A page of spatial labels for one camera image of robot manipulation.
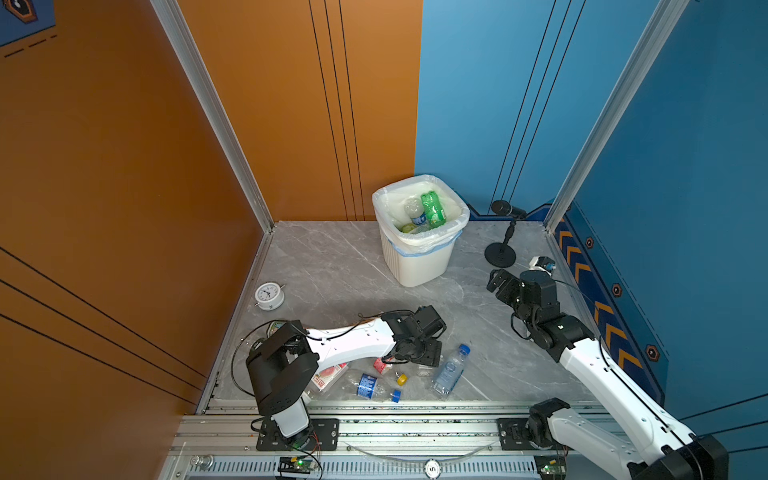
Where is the green sprite bottle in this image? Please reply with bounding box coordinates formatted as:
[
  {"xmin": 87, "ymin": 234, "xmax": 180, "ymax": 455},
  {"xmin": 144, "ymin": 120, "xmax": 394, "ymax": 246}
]
[{"xmin": 420, "ymin": 190, "xmax": 447, "ymax": 228}]

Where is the clear bottle blue pepsi label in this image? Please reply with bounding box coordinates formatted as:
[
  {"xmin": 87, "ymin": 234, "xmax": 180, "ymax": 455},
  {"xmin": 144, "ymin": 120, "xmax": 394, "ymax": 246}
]
[{"xmin": 404, "ymin": 196, "xmax": 429, "ymax": 229}]

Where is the clear bottle red white label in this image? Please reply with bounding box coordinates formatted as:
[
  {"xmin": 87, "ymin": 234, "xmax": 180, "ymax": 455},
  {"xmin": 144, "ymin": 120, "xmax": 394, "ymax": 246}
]
[{"xmin": 267, "ymin": 320, "xmax": 286, "ymax": 336}]

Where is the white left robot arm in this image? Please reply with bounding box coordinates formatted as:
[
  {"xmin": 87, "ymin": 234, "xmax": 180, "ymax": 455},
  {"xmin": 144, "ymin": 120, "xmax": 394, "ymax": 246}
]
[{"xmin": 245, "ymin": 306, "xmax": 447, "ymax": 440}]

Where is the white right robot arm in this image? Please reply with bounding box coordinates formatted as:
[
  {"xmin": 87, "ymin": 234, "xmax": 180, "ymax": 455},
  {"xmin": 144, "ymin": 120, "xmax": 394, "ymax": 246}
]
[{"xmin": 487, "ymin": 269, "xmax": 729, "ymax": 479}]

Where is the white ribbed trash bin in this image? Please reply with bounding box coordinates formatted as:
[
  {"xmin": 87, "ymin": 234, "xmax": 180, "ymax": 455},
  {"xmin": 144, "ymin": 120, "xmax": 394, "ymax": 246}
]
[{"xmin": 371, "ymin": 174, "xmax": 471, "ymax": 289}]

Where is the clear water bottle blue cap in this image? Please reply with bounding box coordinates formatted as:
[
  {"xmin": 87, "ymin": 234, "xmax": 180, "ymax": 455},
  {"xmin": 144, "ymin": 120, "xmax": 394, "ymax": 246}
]
[{"xmin": 433, "ymin": 344, "xmax": 471, "ymax": 396}]

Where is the black microphone desk stand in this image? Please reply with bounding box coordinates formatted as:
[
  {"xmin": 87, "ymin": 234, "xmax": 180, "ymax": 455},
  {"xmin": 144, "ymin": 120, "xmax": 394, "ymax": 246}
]
[{"xmin": 484, "ymin": 199, "xmax": 528, "ymax": 268}]

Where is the crushed bottle red label yellow cap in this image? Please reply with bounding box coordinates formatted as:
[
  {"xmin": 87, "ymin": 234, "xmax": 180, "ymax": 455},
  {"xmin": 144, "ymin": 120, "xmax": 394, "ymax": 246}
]
[{"xmin": 373, "ymin": 358, "xmax": 409, "ymax": 387}]

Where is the crushed bottle blue label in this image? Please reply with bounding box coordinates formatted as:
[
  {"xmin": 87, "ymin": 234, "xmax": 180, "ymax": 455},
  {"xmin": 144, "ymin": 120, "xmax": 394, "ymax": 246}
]
[{"xmin": 351, "ymin": 373, "xmax": 402, "ymax": 403}]

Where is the pink white label bottle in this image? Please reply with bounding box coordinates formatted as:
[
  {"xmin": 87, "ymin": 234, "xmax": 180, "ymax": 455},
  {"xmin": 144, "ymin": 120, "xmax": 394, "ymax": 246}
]
[{"xmin": 306, "ymin": 363, "xmax": 348, "ymax": 395}]

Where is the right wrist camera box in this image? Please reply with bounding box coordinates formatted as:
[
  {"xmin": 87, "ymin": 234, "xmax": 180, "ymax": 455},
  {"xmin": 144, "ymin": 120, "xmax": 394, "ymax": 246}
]
[{"xmin": 529, "ymin": 255, "xmax": 556, "ymax": 274}]

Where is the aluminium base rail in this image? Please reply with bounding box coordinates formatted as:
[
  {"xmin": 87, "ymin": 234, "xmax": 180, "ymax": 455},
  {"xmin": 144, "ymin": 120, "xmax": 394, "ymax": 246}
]
[{"xmin": 159, "ymin": 400, "xmax": 608, "ymax": 479}]

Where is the aluminium frame post right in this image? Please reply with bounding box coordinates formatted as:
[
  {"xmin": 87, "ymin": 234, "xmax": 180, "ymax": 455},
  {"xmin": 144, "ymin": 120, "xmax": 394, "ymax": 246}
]
[{"xmin": 543, "ymin": 0, "xmax": 689, "ymax": 234}]

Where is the aluminium frame post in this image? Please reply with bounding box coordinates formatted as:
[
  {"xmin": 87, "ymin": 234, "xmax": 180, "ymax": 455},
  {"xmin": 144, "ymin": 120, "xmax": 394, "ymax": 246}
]
[
  {"xmin": 543, "ymin": 0, "xmax": 689, "ymax": 234},
  {"xmin": 150, "ymin": 0, "xmax": 275, "ymax": 235}
]

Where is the aluminium frame post left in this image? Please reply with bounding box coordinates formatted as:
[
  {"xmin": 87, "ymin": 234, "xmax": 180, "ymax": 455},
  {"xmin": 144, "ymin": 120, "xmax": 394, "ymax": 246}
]
[{"xmin": 150, "ymin": 0, "xmax": 275, "ymax": 235}]

